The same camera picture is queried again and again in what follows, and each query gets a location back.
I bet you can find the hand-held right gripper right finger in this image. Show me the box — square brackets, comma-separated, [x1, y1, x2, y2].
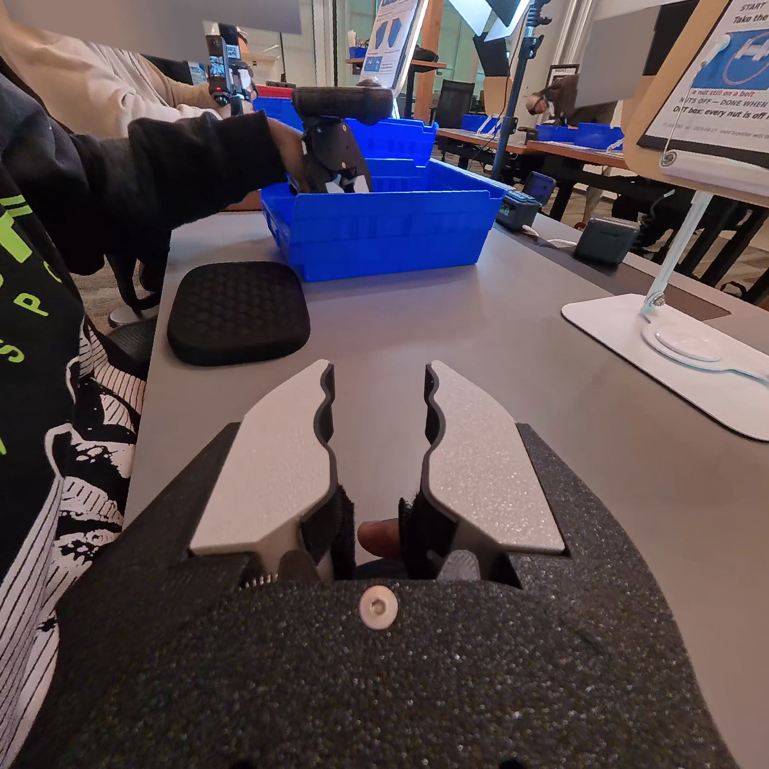
[403, 361, 567, 575]

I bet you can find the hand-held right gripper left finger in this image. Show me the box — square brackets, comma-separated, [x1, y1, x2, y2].
[190, 358, 356, 573]

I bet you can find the large blue plastic bin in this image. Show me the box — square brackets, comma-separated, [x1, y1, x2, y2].
[260, 157, 513, 284]

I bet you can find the person's left forearm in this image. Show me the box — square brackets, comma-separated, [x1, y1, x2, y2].
[66, 109, 295, 247]

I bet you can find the person's left hand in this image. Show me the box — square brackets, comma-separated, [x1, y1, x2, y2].
[265, 117, 313, 189]

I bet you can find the printed poster banner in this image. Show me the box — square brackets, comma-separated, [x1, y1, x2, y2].
[357, 0, 429, 92]

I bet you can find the black office chair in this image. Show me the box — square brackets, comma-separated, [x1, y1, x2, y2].
[432, 80, 477, 132]

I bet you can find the small black device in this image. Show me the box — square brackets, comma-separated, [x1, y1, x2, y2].
[495, 189, 543, 233]

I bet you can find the black mesh cushion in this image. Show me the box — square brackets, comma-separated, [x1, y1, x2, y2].
[166, 261, 312, 368]

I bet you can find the studio light on stand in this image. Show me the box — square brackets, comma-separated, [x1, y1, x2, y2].
[450, 0, 556, 183]

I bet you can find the wooden office desk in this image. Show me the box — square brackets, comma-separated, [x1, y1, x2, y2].
[438, 127, 632, 223]

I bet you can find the person's black printed shirt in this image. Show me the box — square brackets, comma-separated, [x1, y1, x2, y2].
[0, 72, 183, 769]

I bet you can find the sign on white stand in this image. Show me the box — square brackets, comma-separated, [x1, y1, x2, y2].
[562, 0, 769, 443]

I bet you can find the row of blue bins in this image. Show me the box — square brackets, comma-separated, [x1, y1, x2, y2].
[462, 113, 627, 150]

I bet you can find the small black box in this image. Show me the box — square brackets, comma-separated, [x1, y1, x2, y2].
[574, 215, 641, 269]

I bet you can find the white cable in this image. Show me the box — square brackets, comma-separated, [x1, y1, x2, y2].
[527, 226, 581, 252]

